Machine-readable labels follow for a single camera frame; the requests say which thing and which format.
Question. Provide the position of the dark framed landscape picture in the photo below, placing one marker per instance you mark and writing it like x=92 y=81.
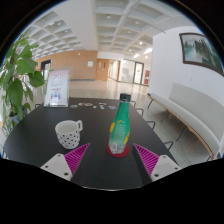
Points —
x=201 y=51

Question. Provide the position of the long white bench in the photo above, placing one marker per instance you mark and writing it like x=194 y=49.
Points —
x=193 y=113

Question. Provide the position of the green leafy potted plant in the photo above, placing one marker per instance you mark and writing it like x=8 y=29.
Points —
x=16 y=86

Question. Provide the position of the small blue badge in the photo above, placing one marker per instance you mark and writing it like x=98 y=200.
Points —
x=112 y=107

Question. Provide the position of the green plastic drink bottle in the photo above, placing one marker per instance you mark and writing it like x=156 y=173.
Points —
x=119 y=130

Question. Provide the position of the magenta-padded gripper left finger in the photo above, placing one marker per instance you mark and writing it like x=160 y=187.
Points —
x=76 y=158

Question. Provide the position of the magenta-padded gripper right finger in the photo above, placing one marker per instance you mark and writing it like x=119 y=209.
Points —
x=148 y=159

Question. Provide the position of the white polka dot mug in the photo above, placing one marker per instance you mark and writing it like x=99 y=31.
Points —
x=68 y=135

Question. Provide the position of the round ceiling lights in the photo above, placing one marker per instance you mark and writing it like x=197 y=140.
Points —
x=108 y=16

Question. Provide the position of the wooden double door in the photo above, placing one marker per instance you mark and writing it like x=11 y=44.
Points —
x=102 y=69

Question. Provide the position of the clear acrylic sign stand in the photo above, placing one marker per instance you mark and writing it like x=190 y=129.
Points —
x=57 y=87

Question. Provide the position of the dark framed glass door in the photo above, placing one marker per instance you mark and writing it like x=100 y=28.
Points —
x=138 y=73

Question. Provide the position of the small green round badge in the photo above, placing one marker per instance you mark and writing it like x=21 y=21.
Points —
x=73 y=106

